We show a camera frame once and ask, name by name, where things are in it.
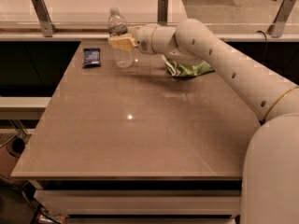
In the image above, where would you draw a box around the right metal railing bracket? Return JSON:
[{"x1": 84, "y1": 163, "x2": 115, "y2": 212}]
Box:
[{"x1": 267, "y1": 0, "x2": 297, "y2": 38}]

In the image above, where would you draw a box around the blue rxbar blueberry wrapper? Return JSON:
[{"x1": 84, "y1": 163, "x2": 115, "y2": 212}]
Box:
[{"x1": 83, "y1": 48, "x2": 101, "y2": 67}]

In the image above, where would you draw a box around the middle metal railing bracket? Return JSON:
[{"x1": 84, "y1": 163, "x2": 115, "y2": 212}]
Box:
[{"x1": 157, "y1": 0, "x2": 168, "y2": 25}]

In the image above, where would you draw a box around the glass railing panel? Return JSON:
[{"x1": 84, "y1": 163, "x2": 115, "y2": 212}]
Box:
[{"x1": 0, "y1": 0, "x2": 299, "y2": 28}]

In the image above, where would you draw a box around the metal railing bracket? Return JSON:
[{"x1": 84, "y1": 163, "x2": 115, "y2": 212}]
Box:
[
  {"x1": 157, "y1": 0, "x2": 168, "y2": 25},
  {"x1": 31, "y1": 0, "x2": 55, "y2": 37},
  {"x1": 267, "y1": 0, "x2": 297, "y2": 38}
]

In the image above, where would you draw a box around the white drawer front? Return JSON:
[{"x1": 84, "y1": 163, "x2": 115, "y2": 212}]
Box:
[{"x1": 35, "y1": 190, "x2": 240, "y2": 216}]

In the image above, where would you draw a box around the black power cable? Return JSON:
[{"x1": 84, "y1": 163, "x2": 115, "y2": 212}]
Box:
[{"x1": 255, "y1": 30, "x2": 269, "y2": 63}]

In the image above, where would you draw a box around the clear plastic water bottle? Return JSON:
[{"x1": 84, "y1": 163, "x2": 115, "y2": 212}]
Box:
[{"x1": 107, "y1": 7, "x2": 134, "y2": 68}]

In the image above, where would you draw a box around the left metal railing bracket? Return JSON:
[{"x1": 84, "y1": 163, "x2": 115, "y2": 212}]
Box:
[{"x1": 31, "y1": 0, "x2": 55, "y2": 37}]

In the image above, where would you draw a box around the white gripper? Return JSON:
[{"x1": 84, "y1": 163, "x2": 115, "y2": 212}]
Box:
[{"x1": 108, "y1": 24, "x2": 159, "y2": 54}]

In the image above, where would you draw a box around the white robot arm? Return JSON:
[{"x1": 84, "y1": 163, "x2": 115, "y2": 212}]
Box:
[{"x1": 108, "y1": 19, "x2": 299, "y2": 224}]

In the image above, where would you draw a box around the green chip bag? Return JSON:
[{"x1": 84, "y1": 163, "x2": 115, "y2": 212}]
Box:
[{"x1": 162, "y1": 56, "x2": 214, "y2": 77}]

